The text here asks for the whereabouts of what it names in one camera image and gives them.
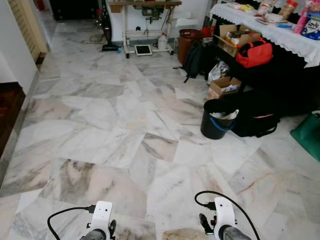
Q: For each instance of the sewing machine table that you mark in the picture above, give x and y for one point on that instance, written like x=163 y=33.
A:
x=145 y=7

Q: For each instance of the brown round bin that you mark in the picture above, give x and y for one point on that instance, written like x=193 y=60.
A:
x=186 y=42

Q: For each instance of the blue and white box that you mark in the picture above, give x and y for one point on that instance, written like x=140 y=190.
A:
x=312 y=27

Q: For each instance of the green fabric bag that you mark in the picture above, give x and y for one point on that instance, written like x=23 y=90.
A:
x=307 y=135

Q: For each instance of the white plastic bag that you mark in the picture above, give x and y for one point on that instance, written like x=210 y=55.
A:
x=217 y=72

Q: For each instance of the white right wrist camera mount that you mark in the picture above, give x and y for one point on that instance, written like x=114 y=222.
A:
x=224 y=210

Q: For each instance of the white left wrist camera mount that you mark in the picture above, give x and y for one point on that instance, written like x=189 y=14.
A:
x=102 y=214

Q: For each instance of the wooden louvre door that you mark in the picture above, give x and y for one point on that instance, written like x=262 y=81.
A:
x=27 y=22

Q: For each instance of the white plastic jug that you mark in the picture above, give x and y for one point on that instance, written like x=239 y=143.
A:
x=162 y=42

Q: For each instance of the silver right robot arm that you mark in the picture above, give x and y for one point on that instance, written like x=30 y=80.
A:
x=234 y=234

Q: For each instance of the white floor scale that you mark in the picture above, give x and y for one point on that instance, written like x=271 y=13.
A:
x=143 y=50

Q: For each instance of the snack jar with orange lid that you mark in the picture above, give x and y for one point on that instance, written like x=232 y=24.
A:
x=287 y=10

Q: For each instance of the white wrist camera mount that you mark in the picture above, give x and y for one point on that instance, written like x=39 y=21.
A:
x=224 y=210
x=102 y=214

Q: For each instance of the pink bottle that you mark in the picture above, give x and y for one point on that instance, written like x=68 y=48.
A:
x=301 y=21

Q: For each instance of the large open cardboard box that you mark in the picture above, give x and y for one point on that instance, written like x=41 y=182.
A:
x=226 y=46

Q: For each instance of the black backpack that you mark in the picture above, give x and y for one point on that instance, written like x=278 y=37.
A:
x=194 y=61

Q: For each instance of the black upright vacuum cleaner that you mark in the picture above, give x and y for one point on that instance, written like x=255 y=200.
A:
x=108 y=35

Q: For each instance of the black shelf table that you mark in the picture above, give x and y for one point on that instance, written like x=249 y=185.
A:
x=295 y=85

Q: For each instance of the red bag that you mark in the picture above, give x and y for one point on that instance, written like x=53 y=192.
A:
x=255 y=54

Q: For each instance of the black duffel bag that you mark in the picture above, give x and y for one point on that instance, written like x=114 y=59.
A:
x=257 y=110

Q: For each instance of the white lace tablecloth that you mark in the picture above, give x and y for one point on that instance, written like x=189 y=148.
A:
x=280 y=37

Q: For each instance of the small cardboard box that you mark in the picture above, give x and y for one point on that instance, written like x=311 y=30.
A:
x=223 y=89

